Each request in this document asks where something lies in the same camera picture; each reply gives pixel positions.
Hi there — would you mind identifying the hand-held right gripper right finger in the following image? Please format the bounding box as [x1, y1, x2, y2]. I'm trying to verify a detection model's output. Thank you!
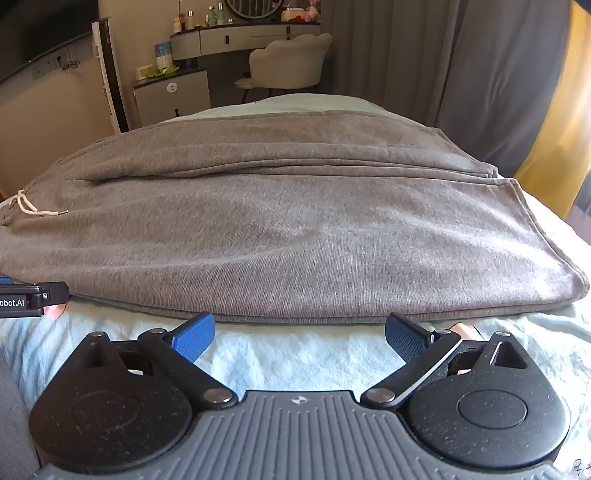
[360, 312, 532, 411]

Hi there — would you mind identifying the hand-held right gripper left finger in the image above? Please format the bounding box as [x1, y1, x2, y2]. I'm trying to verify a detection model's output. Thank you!
[76, 312, 237, 411]

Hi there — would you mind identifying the round mirror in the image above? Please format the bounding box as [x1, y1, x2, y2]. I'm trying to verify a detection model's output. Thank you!
[225, 0, 285, 20]

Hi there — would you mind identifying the person's grey clothing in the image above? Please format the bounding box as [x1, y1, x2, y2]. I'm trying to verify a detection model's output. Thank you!
[0, 355, 40, 470]

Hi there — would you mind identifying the yellow curtain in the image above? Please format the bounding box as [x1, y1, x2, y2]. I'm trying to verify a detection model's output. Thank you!
[512, 7, 591, 210]

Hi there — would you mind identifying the wall socket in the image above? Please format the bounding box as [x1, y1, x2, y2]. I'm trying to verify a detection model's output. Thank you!
[31, 57, 61, 77]

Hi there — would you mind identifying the cream upholstered chair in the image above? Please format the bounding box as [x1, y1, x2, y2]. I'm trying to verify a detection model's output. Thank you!
[235, 32, 333, 104]

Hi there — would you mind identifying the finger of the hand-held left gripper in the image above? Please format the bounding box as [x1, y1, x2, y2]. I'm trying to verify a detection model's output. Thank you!
[28, 281, 71, 309]

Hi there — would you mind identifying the grey vanity desk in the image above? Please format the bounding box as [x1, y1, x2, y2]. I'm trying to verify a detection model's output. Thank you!
[170, 22, 322, 62]

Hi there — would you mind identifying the grey nightstand cabinet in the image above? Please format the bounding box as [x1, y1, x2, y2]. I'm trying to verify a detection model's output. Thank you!
[133, 68, 212, 128]

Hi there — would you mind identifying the dark wall panel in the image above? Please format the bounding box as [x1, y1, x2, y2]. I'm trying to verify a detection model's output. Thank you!
[0, 0, 100, 86]

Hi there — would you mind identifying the grey knitted sock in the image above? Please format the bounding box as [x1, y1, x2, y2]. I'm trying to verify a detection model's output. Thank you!
[0, 110, 591, 325]

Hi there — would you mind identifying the grey curtain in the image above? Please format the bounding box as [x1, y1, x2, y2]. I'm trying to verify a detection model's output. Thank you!
[321, 0, 572, 180]

